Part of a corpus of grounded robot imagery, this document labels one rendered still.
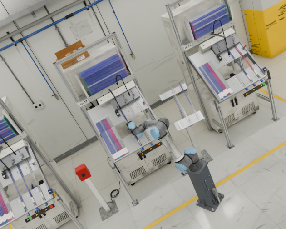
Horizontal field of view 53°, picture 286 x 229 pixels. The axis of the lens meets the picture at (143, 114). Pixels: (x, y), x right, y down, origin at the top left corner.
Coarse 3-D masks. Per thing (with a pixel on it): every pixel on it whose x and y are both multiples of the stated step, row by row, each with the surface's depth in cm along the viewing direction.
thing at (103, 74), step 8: (112, 56) 334; (96, 64) 333; (104, 64) 325; (112, 64) 328; (120, 64) 331; (80, 72) 331; (88, 72) 324; (96, 72) 325; (104, 72) 328; (112, 72) 331; (120, 72) 335; (88, 80) 326; (96, 80) 329; (104, 80) 332; (112, 80) 335; (88, 88) 329; (96, 88) 332; (104, 88) 336
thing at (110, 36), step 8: (104, 40) 321; (88, 48) 318; (120, 48) 329; (72, 56) 316; (128, 64) 333; (128, 72) 348; (120, 80) 338; (80, 96) 345; (88, 96) 332; (80, 104) 336; (136, 200) 364
